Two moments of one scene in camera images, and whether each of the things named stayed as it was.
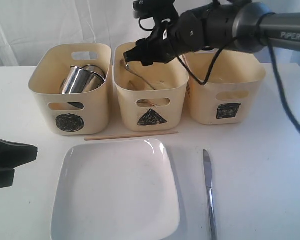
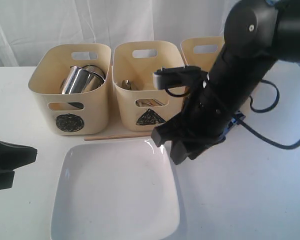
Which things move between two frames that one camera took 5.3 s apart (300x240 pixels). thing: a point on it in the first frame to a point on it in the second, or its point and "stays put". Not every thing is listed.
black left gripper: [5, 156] stays put
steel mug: [95, 69] stays put
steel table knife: [208, 176] to [154, 100]
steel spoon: [126, 66] to [126, 84]
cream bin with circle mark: [73, 114] stays put
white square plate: [120, 190] stays put
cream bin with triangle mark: [152, 96] stays put
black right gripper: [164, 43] to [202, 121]
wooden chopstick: [91, 138] stays put
